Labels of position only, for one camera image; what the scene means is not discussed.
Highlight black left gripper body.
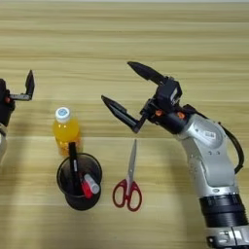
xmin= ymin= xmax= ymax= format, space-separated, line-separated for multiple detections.
xmin=0 ymin=95 xmax=17 ymax=127

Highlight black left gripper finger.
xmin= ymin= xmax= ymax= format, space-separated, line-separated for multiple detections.
xmin=9 ymin=69 xmax=36 ymax=101

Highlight black mesh pen holder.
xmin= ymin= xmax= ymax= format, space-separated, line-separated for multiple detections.
xmin=56 ymin=153 xmax=103 ymax=212

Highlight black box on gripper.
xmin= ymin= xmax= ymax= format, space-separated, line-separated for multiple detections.
xmin=0 ymin=78 xmax=8 ymax=97
xmin=155 ymin=77 xmax=183 ymax=113

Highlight red capped marker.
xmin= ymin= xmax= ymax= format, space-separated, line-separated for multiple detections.
xmin=80 ymin=179 xmax=94 ymax=199

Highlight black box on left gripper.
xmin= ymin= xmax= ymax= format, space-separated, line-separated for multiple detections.
xmin=0 ymin=78 xmax=8 ymax=97

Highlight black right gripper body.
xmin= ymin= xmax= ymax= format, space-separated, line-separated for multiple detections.
xmin=140 ymin=98 xmax=196 ymax=135

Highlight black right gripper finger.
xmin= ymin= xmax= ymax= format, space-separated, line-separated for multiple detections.
xmin=126 ymin=61 xmax=169 ymax=87
xmin=100 ymin=94 xmax=147 ymax=134

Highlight black marker pen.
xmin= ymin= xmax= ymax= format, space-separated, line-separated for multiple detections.
xmin=67 ymin=141 xmax=84 ymax=196

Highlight red handled scissors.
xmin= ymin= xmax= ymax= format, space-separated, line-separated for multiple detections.
xmin=112 ymin=139 xmax=143 ymax=213

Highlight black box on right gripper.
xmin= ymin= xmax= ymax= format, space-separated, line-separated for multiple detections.
xmin=155 ymin=77 xmax=183 ymax=113

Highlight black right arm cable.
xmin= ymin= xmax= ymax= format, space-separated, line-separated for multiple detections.
xmin=186 ymin=105 xmax=245 ymax=175

